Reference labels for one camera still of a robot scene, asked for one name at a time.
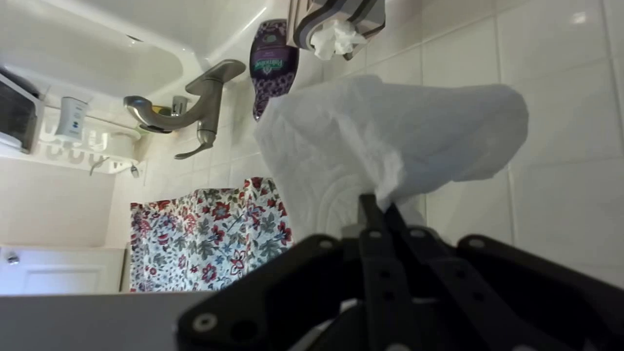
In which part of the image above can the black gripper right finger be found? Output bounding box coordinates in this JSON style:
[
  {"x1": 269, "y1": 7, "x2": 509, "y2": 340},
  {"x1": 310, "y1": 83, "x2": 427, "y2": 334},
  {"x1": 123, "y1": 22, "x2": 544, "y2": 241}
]
[{"x1": 388, "y1": 202, "x2": 624, "y2": 351}]

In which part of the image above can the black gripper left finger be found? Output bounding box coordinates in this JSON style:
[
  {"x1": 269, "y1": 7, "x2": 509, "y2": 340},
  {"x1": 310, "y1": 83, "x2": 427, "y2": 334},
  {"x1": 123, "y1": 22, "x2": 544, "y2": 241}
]
[{"x1": 173, "y1": 190, "x2": 419, "y2": 351}]

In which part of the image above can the white tissue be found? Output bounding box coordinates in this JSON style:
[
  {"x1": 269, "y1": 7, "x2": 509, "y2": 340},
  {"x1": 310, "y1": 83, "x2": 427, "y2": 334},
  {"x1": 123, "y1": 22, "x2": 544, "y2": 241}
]
[{"x1": 251, "y1": 71, "x2": 530, "y2": 243}]

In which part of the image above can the grey tissue box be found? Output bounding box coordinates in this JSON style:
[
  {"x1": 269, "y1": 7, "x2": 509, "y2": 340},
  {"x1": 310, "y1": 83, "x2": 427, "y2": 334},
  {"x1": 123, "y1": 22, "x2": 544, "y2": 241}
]
[{"x1": 284, "y1": 0, "x2": 388, "y2": 63}]

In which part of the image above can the white lower cabinet door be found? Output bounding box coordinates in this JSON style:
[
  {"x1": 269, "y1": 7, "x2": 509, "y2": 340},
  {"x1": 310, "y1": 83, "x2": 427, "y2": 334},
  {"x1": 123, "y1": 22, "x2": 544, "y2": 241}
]
[{"x1": 0, "y1": 243, "x2": 130, "y2": 297}]

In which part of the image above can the floral kitchen towel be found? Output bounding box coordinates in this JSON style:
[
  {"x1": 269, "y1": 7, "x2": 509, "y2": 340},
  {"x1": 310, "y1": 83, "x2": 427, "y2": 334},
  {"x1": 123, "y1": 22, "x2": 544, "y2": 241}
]
[{"x1": 126, "y1": 175, "x2": 296, "y2": 294}]

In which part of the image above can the purple patterned pouch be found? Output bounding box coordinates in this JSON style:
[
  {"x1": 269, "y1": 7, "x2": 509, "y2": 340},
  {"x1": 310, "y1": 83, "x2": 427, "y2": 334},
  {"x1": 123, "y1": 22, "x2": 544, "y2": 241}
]
[{"x1": 249, "y1": 17, "x2": 300, "y2": 122}]

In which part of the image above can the brushed metal faucet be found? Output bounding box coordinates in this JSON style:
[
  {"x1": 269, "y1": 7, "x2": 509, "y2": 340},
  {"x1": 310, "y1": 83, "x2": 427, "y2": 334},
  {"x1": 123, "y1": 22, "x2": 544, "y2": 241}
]
[{"x1": 123, "y1": 56, "x2": 247, "y2": 161}]

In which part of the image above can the white dish rack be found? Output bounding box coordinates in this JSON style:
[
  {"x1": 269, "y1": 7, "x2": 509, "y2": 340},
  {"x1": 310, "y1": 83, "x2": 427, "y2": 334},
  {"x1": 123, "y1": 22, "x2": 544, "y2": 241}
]
[{"x1": 37, "y1": 122, "x2": 144, "y2": 178}]

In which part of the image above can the white soap dispenser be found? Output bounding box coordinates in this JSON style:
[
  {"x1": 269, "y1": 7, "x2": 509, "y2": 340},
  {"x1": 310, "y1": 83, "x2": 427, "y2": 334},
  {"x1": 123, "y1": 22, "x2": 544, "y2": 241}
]
[{"x1": 54, "y1": 93, "x2": 89, "y2": 141}]

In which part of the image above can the black countertop appliance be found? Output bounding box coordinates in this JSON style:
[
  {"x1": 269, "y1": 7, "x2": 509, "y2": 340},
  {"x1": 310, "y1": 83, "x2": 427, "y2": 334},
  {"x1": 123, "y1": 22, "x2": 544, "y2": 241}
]
[{"x1": 0, "y1": 67, "x2": 43, "y2": 155}]

